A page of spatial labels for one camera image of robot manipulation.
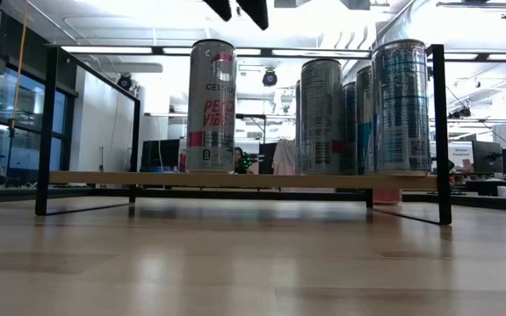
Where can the red box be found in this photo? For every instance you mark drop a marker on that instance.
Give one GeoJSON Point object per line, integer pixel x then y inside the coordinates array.
{"type": "Point", "coordinates": [182, 160]}

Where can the black background rig frame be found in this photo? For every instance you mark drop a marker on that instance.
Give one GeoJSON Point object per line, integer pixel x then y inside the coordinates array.
{"type": "Point", "coordinates": [253, 116]}

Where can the black hanging spotlight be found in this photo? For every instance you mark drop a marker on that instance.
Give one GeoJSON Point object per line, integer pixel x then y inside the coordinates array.
{"type": "Point", "coordinates": [125, 81]}
{"type": "Point", "coordinates": [269, 78]}

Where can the white printed sign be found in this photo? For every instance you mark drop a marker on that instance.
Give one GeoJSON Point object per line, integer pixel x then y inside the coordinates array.
{"type": "Point", "coordinates": [460, 153]}

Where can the person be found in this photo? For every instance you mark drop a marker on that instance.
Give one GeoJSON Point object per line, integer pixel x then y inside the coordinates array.
{"type": "Point", "coordinates": [238, 158]}

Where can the white cup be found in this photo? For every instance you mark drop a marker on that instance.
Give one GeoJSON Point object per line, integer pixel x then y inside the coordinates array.
{"type": "Point", "coordinates": [502, 191]}

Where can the peach white Spindrift can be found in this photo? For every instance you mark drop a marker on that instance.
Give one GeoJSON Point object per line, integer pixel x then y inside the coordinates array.
{"type": "Point", "coordinates": [387, 196]}

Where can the pale draped cloth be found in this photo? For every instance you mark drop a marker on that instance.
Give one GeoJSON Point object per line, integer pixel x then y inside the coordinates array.
{"type": "Point", "coordinates": [284, 157]}

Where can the black aluminium table frame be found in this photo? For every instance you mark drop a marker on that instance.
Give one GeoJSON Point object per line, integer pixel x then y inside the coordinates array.
{"type": "Point", "coordinates": [253, 194]}

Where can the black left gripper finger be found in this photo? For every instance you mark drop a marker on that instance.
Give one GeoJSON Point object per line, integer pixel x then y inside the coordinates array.
{"type": "Point", "coordinates": [221, 6]}
{"type": "Point", "coordinates": [255, 11]}

